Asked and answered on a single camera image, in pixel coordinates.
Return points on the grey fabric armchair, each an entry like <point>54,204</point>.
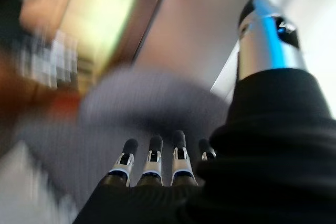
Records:
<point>136,98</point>

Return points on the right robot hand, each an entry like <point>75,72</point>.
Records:
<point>262,155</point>

